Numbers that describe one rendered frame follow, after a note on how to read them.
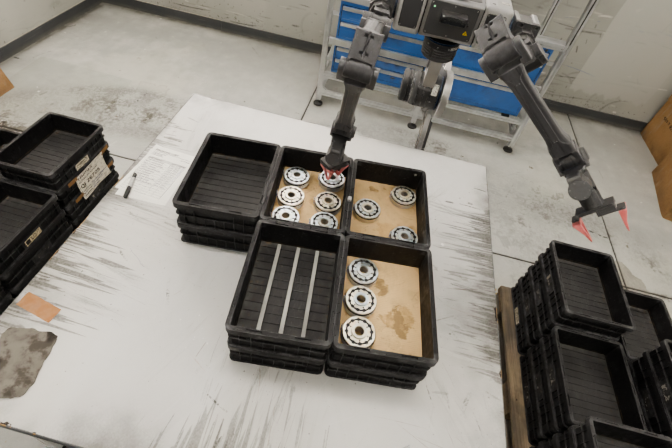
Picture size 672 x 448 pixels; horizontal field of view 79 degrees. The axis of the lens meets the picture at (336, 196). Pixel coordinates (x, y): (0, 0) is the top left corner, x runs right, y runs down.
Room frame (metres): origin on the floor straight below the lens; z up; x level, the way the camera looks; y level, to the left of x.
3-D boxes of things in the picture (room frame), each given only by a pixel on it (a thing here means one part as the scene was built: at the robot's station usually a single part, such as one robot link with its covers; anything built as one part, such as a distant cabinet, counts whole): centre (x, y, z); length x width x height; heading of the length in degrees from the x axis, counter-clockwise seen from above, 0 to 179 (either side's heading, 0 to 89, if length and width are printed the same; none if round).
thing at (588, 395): (0.78, -1.18, 0.31); 0.40 x 0.30 x 0.34; 176
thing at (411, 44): (2.97, -0.11, 0.60); 0.72 x 0.03 x 0.56; 86
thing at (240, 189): (1.06, 0.40, 0.87); 0.40 x 0.30 x 0.11; 2
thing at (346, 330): (0.58, -0.15, 0.86); 0.10 x 0.10 x 0.01
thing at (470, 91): (2.92, -0.91, 0.60); 0.72 x 0.03 x 0.56; 86
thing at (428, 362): (0.69, -0.22, 0.92); 0.40 x 0.30 x 0.02; 2
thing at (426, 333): (0.69, -0.22, 0.87); 0.40 x 0.30 x 0.11; 2
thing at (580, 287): (1.18, -1.20, 0.37); 0.40 x 0.30 x 0.45; 176
